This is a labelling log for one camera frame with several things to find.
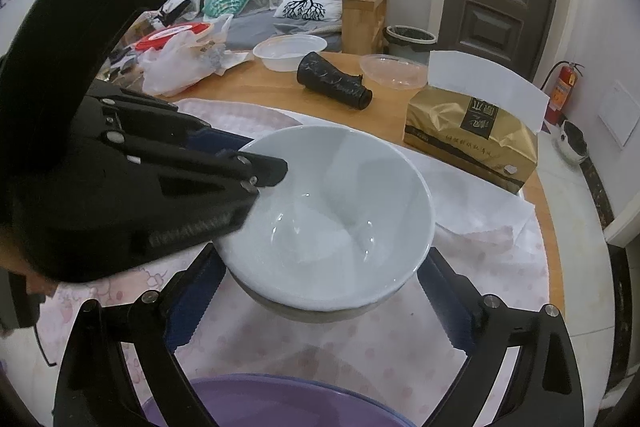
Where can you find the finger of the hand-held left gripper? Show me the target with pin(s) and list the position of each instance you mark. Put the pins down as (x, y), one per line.
(220, 142)
(260, 172)

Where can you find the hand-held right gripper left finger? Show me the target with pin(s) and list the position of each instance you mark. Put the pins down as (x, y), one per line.
(195, 307)

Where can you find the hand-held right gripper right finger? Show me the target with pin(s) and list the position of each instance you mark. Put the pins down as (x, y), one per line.
(445, 307)

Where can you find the white ceramic bowl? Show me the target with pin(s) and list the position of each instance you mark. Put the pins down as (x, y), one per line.
(350, 187)
(325, 313)

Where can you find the purple plate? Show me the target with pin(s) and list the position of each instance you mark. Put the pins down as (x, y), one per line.
(260, 402)

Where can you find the person's left forearm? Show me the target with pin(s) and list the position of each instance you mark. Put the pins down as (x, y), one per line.
(30, 279)

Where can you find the white plastic bag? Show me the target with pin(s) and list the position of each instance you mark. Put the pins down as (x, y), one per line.
(170, 67)

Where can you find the pink dotted tablecloth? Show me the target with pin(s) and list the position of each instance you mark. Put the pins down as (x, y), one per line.
(300, 347)

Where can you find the white plastic bowl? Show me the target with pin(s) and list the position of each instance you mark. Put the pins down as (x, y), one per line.
(290, 52)

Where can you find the black rolled bag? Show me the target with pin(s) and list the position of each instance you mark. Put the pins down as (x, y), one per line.
(330, 79)

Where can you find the red lidded container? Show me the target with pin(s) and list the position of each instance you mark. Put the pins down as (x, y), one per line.
(170, 32)

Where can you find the black white patterned cushion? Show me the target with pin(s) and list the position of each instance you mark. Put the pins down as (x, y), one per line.
(175, 2)

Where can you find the clear plastic lid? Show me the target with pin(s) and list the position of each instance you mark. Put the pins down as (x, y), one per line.
(392, 72)

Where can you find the gold tissue pack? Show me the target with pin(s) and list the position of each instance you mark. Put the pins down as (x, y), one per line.
(465, 142)

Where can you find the wooden side table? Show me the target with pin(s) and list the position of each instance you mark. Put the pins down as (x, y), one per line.
(362, 22)

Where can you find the grey trash bin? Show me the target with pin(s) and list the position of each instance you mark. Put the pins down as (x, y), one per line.
(407, 42)

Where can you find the silver round appliance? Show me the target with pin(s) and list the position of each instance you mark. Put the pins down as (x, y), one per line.
(572, 144)

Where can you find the red fire extinguisher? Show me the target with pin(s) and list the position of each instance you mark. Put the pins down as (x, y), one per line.
(560, 99)

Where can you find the white wall panel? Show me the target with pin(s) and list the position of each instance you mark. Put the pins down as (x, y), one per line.
(620, 117)

